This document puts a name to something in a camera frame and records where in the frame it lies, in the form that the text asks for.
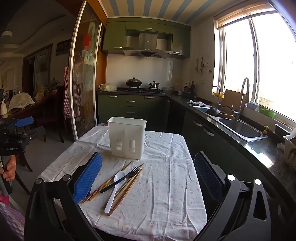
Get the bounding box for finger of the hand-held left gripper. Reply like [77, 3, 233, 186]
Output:
[14, 126, 46, 142]
[5, 117, 34, 133]

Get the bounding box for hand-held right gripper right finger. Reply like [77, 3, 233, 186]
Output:
[194, 151, 271, 241]

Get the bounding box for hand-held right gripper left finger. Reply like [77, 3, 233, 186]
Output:
[24, 152, 103, 241]

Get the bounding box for black plastic fork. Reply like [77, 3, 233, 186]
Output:
[100, 165, 142, 193]

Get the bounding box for white plastic utensil holder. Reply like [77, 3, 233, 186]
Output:
[107, 116, 147, 160]

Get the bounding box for person's left hand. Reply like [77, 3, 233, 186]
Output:
[2, 155, 17, 182]

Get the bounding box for white lace food cover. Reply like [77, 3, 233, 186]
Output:
[9, 91, 36, 112]

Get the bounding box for dark wooden dining table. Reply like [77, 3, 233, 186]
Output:
[0, 93, 58, 127]

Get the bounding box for dark wooden chair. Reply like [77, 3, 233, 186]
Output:
[14, 134, 47, 195]
[42, 86, 67, 143]

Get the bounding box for white plastic spoon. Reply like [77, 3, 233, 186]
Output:
[104, 171, 127, 214]

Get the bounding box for red checkered apron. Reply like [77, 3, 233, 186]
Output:
[62, 66, 81, 120]

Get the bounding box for white floral tablecloth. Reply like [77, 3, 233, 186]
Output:
[38, 126, 208, 241]

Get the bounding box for potted plant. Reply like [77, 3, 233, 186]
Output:
[47, 77, 60, 93]

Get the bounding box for dark granite countertop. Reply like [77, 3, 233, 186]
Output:
[97, 89, 296, 193]

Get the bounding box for steel double sink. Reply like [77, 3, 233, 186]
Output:
[193, 105, 269, 142]

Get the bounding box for printed glass sliding door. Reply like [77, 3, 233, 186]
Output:
[68, 0, 107, 142]

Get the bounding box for crumpled dish cloth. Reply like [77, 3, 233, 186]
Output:
[188, 100, 212, 107]

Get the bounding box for pink patterned clothing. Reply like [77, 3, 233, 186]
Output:
[0, 195, 25, 241]

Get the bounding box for wooden cutting board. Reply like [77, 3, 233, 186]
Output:
[222, 89, 246, 112]

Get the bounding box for white plastic bag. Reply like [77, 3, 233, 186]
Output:
[99, 83, 117, 92]

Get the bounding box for white dish rack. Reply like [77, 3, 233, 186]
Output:
[283, 127, 296, 171]

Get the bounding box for small steel faucet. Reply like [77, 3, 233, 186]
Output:
[211, 86, 222, 108]

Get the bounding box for green plastic basket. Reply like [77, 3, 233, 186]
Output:
[259, 105, 277, 118]

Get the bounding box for black container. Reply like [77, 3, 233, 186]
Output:
[274, 123, 292, 135]

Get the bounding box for tall steel faucet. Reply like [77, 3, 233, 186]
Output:
[238, 77, 250, 120]

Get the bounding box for black gas stove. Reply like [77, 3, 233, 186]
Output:
[117, 87, 166, 94]

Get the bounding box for black lidded pot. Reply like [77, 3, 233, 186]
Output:
[125, 77, 143, 88]

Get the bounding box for kitchen window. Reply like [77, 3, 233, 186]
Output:
[213, 7, 296, 121]

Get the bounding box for steel range hood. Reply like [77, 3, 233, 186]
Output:
[122, 32, 173, 58]

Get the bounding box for window roller blind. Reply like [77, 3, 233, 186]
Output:
[214, 9, 275, 29]

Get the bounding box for calligraphy wall hanging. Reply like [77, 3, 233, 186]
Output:
[35, 44, 52, 81]

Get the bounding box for black wok with wooden handle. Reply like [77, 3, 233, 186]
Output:
[205, 105, 235, 118]

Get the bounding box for framed wall picture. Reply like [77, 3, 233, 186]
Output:
[55, 39, 72, 56]

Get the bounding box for wall hooks with utensils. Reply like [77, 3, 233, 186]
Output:
[194, 57, 210, 76]

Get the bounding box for green wall cabinets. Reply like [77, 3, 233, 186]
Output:
[102, 18, 191, 59]

